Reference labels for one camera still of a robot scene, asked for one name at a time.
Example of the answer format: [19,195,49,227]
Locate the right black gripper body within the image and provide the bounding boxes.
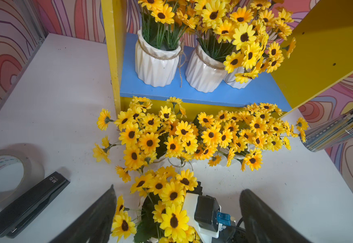
[219,226,248,243]

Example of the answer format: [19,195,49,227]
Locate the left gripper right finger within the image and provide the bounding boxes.
[239,189,309,243]

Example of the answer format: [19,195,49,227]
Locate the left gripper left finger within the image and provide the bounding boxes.
[51,185,117,243]

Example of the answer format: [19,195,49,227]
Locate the shelf sunflower pot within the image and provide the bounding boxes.
[218,1,296,89]
[111,166,202,243]
[185,0,267,94]
[239,103,309,151]
[92,96,167,183]
[156,97,221,163]
[135,1,189,87]
[193,108,263,171]

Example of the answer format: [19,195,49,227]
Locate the black stapler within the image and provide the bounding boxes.
[0,172,70,239]

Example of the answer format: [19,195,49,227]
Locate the white tape roll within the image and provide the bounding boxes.
[0,149,45,209]

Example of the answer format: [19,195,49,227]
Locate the clear cup of pencils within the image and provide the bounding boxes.
[303,109,353,152]

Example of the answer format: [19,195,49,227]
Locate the yellow wooden shelf unit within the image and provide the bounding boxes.
[101,1,353,124]

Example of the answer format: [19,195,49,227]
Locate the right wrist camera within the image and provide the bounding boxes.
[183,193,234,243]

